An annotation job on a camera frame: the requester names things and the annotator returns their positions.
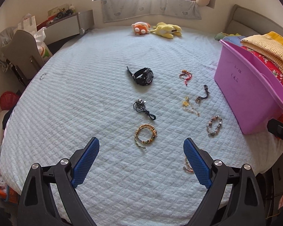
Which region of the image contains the flower pendant necklace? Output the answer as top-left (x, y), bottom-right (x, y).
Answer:
top-left (182, 148), bottom-right (204, 174)

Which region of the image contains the pink bead bracelet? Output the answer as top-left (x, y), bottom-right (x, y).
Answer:
top-left (206, 115), bottom-right (223, 137)

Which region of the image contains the brown cord necklace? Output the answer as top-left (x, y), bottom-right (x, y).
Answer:
top-left (195, 84), bottom-right (210, 105)

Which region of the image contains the gold chain yellow charm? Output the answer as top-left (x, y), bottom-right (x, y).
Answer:
top-left (182, 96), bottom-right (200, 117)

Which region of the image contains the gold bead bracelet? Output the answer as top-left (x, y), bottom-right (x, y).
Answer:
top-left (134, 123), bottom-right (158, 150)

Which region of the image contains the red string bracelet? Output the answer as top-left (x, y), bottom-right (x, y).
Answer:
top-left (179, 69), bottom-right (193, 87)

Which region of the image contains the black cord pendant necklace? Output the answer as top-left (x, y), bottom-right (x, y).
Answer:
top-left (133, 98), bottom-right (157, 121)

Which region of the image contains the red patterned quilt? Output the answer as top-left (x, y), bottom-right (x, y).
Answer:
top-left (241, 45), bottom-right (283, 128)

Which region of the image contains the pink plastic tub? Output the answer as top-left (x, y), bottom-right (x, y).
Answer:
top-left (214, 40), bottom-right (283, 135)

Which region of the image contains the yellow striped quilt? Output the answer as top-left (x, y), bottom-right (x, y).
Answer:
top-left (240, 31), bottom-right (283, 75)

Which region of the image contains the red basket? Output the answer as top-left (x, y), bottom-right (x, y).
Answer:
top-left (0, 91), bottom-right (20, 110)

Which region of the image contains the green plush toy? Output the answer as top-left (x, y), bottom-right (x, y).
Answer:
top-left (214, 32), bottom-right (241, 41)

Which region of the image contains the grey bed headboard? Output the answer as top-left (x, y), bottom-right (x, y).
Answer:
top-left (225, 5), bottom-right (283, 37)

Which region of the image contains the light blue bed cover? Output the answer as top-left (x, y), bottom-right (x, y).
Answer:
top-left (0, 27), bottom-right (283, 225)

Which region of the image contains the black wrist watch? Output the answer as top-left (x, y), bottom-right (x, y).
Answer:
top-left (127, 67), bottom-right (154, 86)

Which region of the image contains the yellow plush toy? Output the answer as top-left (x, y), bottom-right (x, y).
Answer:
top-left (150, 22), bottom-right (182, 39)

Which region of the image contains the grey chair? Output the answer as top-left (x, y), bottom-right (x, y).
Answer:
top-left (0, 27), bottom-right (45, 87)

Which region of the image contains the white plastic bag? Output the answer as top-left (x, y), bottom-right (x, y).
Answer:
top-left (34, 27), bottom-right (53, 63)

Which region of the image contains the orange plush toy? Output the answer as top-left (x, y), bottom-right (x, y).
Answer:
top-left (131, 22), bottom-right (151, 35)

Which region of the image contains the white paper bag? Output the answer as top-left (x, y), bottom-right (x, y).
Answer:
top-left (17, 14), bottom-right (37, 36)

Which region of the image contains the grey white desk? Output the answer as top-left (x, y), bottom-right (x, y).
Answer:
top-left (37, 10), bottom-right (95, 45)

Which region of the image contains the grey patterned window cloth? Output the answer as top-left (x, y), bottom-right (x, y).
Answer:
top-left (101, 0), bottom-right (202, 22)

